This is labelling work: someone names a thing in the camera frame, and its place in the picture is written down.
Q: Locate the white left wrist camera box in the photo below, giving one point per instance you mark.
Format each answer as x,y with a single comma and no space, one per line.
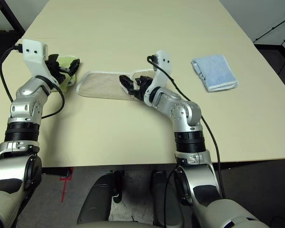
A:
33,51

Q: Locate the side table with black frame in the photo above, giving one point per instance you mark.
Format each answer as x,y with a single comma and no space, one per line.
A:
14,21

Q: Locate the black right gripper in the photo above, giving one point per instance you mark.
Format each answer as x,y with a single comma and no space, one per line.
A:
142,88

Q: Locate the dark grey robot right leg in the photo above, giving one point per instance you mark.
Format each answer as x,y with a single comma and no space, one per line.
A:
167,202

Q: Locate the dark grey robot left leg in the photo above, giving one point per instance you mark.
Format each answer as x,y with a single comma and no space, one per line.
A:
97,199

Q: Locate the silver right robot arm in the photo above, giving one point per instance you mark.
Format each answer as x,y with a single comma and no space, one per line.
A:
183,111

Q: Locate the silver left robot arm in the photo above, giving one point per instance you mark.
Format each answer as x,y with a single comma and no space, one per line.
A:
26,90

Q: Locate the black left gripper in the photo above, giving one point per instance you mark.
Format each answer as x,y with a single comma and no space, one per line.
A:
58,72

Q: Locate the folded light blue towel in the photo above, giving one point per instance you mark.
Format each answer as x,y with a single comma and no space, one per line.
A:
216,71

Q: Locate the dark grey robot leg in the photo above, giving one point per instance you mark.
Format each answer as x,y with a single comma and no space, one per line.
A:
167,202
97,199

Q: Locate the beige robot torso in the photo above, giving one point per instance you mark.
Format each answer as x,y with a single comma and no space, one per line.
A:
133,224

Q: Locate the beige towel with white trim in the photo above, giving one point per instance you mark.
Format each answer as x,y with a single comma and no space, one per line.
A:
97,85

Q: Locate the folded green towel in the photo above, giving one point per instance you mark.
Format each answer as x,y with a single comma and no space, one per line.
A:
65,60

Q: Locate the black table foot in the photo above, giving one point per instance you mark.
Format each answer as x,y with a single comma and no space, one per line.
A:
54,171

